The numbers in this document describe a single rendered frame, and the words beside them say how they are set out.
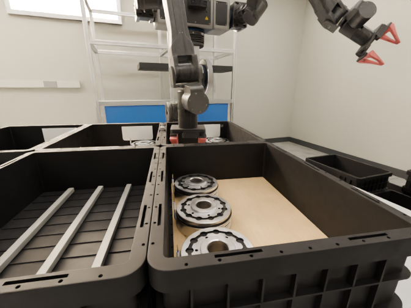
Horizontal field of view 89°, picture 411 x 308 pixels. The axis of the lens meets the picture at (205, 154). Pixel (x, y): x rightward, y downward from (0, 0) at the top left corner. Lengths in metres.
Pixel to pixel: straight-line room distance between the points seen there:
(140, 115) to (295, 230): 2.38
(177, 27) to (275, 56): 3.84
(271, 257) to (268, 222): 0.22
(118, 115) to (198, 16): 1.65
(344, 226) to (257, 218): 0.14
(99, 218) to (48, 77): 3.22
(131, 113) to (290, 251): 2.50
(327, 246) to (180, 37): 0.54
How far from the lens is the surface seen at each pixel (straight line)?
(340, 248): 0.25
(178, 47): 0.61
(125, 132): 0.96
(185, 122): 0.61
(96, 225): 0.46
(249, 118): 4.14
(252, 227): 0.42
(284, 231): 0.42
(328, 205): 0.42
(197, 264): 0.20
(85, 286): 0.21
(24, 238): 0.47
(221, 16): 1.34
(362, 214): 0.38
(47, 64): 3.62
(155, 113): 2.65
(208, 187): 0.48
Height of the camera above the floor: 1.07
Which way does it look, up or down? 17 degrees down
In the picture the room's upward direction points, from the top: straight up
